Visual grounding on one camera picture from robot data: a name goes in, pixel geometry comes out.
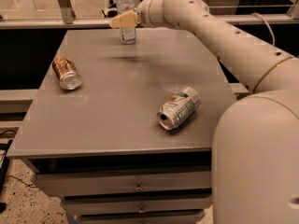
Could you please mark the bottom grey drawer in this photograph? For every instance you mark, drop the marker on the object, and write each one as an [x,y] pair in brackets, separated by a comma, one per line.
[176,217]

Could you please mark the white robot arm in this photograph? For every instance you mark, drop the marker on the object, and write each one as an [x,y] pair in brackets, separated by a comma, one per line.
[255,151]

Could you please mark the grey drawer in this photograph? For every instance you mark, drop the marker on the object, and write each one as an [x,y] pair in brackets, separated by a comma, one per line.
[81,184]
[137,204]
[176,217]

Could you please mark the clear plastic water bottle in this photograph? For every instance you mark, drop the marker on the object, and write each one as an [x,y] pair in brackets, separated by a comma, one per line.
[128,35]

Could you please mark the brown gold soda can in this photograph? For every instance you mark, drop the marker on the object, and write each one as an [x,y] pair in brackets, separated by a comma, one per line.
[67,73]

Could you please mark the middle grey drawer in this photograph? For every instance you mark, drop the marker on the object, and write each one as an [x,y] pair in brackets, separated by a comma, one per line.
[137,204]

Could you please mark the metal railing frame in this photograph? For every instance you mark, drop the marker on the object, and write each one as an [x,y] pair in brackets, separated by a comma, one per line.
[36,14]

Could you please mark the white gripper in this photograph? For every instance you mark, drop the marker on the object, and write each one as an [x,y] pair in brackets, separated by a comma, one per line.
[143,15]

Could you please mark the grey drawer cabinet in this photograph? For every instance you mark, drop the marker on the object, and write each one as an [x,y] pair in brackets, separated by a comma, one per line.
[109,125]

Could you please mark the white green 7up can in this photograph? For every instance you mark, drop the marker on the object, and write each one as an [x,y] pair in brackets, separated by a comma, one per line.
[178,108]

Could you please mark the top grey drawer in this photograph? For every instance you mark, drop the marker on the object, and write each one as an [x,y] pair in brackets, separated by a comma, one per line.
[81,184]

